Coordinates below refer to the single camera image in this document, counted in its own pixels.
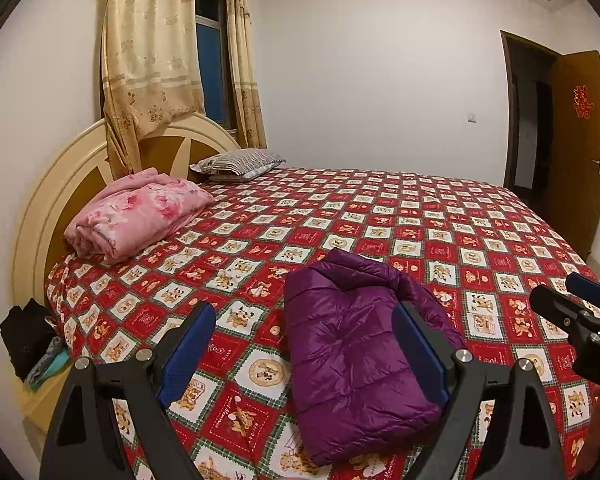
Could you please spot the narrow beige floral curtain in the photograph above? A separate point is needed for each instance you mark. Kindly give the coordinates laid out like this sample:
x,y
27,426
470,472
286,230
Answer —
x,y
242,70

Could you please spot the black clothing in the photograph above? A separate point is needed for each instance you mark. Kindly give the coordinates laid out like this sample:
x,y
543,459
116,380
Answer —
x,y
25,335

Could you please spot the purple down jacket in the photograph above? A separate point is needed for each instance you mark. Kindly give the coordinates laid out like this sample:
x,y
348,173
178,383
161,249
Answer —
x,y
350,350

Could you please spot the pink floral blanket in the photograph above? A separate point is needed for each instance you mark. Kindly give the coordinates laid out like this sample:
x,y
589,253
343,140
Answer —
x,y
140,210

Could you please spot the cream wooden bed headboard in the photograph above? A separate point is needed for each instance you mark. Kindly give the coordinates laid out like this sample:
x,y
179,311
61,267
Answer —
x,y
40,200

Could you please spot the brown wooden door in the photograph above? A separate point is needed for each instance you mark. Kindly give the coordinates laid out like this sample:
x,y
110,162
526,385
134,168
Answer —
x,y
575,180

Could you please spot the red printed bedsheet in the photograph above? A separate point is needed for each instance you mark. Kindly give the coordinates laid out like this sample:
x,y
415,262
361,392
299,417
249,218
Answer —
x,y
380,210

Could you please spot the wide beige floral curtain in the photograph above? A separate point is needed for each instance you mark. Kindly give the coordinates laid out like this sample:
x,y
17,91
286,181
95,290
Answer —
x,y
150,50

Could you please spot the window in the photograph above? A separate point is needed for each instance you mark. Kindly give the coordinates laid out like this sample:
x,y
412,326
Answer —
x,y
212,60

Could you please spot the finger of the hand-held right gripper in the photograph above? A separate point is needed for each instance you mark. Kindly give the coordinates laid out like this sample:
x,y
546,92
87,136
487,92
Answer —
x,y
587,285
555,305

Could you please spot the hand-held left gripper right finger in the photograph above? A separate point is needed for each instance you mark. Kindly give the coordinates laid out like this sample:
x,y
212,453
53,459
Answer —
x,y
422,355

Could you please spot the striped pillow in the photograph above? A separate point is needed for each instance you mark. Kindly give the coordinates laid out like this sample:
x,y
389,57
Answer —
x,y
240,162

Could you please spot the dark wooden door frame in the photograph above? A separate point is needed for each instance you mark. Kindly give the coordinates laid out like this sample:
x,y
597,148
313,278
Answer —
x,y
505,110

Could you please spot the teal and grey clothes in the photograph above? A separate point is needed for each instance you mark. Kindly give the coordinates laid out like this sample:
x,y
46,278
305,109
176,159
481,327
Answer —
x,y
50,365

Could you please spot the cream wooden nightstand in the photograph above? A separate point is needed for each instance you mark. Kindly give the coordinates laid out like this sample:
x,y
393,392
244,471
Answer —
x,y
40,405

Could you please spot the red paper door decoration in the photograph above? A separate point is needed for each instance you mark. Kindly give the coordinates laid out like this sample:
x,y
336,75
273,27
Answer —
x,y
582,102

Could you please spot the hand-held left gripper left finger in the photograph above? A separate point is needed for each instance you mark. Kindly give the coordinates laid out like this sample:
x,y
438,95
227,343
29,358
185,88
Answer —
x,y
190,355

